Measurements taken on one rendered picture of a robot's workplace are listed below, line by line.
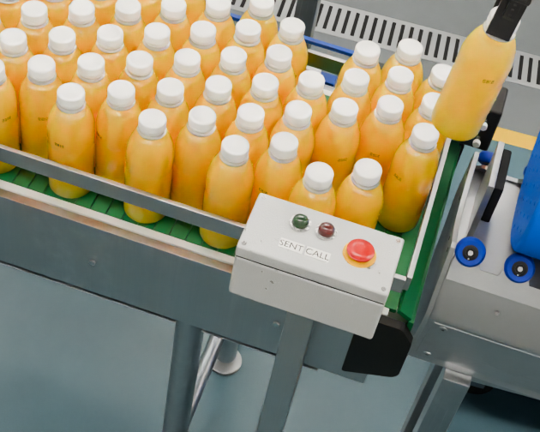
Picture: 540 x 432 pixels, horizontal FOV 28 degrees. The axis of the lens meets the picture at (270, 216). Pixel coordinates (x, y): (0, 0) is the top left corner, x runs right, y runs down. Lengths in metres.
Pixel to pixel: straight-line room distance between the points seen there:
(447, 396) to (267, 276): 0.63
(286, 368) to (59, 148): 0.46
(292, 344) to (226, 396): 1.00
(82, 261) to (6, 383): 0.87
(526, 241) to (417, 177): 0.19
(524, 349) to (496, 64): 0.52
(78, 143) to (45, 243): 0.21
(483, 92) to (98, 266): 0.66
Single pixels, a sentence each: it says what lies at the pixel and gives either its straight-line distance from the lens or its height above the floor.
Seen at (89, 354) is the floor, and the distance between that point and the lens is 2.56.
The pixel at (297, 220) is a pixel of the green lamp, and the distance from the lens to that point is 1.38.
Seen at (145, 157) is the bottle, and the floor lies 1.04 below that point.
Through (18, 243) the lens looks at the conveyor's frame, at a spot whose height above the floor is 0.79.
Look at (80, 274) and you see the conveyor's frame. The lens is 1.73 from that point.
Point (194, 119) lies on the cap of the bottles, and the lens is 1.51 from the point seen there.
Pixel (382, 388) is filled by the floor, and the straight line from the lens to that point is 2.60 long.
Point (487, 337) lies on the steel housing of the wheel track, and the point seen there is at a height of 0.83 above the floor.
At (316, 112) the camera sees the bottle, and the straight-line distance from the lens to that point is 1.61.
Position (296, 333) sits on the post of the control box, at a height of 0.92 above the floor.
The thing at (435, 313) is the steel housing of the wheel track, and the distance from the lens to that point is 1.67.
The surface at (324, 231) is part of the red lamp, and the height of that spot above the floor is 1.11.
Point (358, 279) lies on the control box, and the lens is 1.35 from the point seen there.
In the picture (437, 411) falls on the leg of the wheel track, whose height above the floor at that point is 0.53.
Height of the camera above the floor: 2.15
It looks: 49 degrees down
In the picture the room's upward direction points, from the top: 12 degrees clockwise
